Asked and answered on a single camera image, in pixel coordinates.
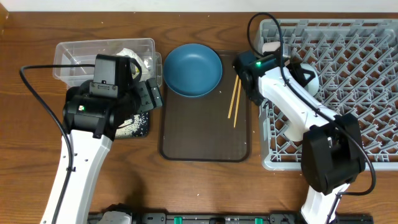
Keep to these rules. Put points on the spilled rice food waste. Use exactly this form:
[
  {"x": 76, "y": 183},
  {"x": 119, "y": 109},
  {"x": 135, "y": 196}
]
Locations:
[{"x": 133, "y": 124}]

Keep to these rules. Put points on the wooden chopstick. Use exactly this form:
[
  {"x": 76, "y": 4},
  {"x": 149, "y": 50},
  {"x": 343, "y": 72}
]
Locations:
[
  {"x": 233, "y": 96},
  {"x": 237, "y": 104}
]

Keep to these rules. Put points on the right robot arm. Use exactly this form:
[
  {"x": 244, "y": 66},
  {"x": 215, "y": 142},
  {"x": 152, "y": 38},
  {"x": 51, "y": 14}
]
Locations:
[{"x": 331, "y": 159}]

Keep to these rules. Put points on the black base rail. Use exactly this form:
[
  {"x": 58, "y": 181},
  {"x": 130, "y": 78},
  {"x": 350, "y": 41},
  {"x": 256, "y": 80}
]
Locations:
[{"x": 121, "y": 213}]

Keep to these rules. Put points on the white tissue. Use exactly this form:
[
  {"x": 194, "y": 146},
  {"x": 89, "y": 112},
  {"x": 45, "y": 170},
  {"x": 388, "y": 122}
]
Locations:
[{"x": 143, "y": 63}]

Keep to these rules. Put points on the left wooden chopstick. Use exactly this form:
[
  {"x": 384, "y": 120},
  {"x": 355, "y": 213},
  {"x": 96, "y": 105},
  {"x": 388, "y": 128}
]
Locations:
[{"x": 233, "y": 96}]

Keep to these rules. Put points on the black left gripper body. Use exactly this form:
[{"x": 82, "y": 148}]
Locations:
[{"x": 149, "y": 95}]

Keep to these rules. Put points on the light blue bowl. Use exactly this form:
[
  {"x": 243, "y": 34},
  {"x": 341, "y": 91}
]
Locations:
[{"x": 311, "y": 79}]

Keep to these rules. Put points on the white plastic cup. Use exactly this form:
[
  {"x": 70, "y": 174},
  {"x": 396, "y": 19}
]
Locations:
[{"x": 293, "y": 132}]

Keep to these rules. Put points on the grey dishwasher rack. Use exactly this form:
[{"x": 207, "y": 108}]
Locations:
[{"x": 356, "y": 62}]

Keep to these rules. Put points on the clear plastic bin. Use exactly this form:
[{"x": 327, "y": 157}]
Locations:
[{"x": 85, "y": 52}]

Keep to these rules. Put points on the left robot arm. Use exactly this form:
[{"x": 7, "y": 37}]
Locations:
[{"x": 92, "y": 114}]

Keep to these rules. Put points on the right wooden chopstick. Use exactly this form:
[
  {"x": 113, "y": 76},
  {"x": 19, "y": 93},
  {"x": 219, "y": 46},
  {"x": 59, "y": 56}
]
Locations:
[{"x": 237, "y": 104}]

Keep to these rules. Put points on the black plastic tray bin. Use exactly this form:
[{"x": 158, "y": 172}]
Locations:
[{"x": 136, "y": 126}]

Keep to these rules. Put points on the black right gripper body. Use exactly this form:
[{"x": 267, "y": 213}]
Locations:
[{"x": 293, "y": 69}]

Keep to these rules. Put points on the brown serving tray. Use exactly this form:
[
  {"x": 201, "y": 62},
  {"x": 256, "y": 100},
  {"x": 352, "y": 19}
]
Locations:
[{"x": 198, "y": 129}]

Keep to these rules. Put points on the blue plate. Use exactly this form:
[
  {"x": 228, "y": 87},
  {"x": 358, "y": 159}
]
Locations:
[{"x": 192, "y": 70}]

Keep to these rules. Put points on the pink white bowl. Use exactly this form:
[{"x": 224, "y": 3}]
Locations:
[{"x": 270, "y": 47}]

